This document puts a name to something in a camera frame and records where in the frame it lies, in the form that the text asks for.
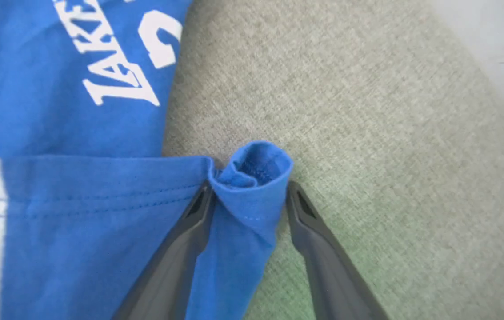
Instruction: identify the grey fabric sofa seat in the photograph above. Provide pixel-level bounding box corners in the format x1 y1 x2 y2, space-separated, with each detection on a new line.
162 0 504 320

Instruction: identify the blue Lakers t-shirt white trim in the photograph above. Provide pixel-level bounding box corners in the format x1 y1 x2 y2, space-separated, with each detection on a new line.
0 0 294 320

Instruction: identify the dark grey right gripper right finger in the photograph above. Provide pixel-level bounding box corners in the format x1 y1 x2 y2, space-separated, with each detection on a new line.
285 180 389 320

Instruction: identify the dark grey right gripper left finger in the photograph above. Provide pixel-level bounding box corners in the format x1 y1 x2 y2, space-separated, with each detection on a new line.
112 181 217 320

